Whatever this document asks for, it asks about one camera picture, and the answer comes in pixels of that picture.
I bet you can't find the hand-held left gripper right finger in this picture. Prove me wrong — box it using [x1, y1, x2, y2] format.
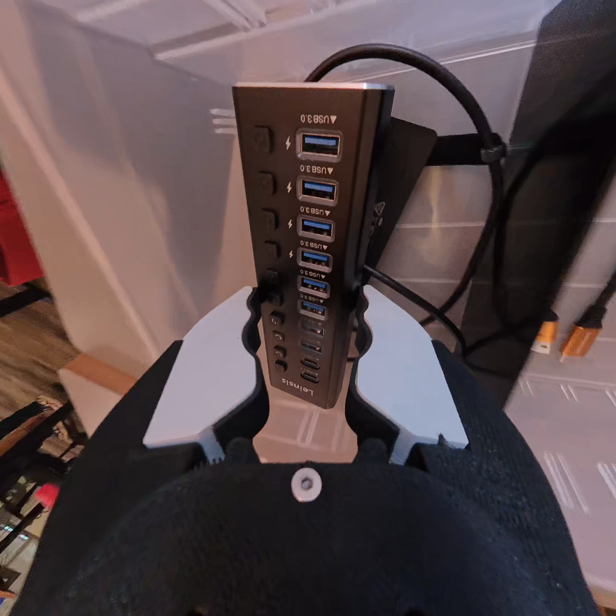
[346, 286, 470, 466]

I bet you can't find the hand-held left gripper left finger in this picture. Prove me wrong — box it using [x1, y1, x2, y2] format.
[143, 286, 269, 463]

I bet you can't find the copper plug braided cable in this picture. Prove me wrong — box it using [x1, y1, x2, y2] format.
[535, 308, 560, 356]
[560, 260, 616, 363]

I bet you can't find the long black usb hub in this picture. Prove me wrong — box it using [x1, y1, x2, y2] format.
[232, 83, 395, 411]

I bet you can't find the clear plastic bin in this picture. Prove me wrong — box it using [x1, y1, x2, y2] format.
[0, 0, 616, 597]

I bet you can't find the red plastic bin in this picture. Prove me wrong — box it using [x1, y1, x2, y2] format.
[0, 168, 45, 288]

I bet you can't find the thick black hub cable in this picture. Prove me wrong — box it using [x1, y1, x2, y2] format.
[304, 44, 508, 328]

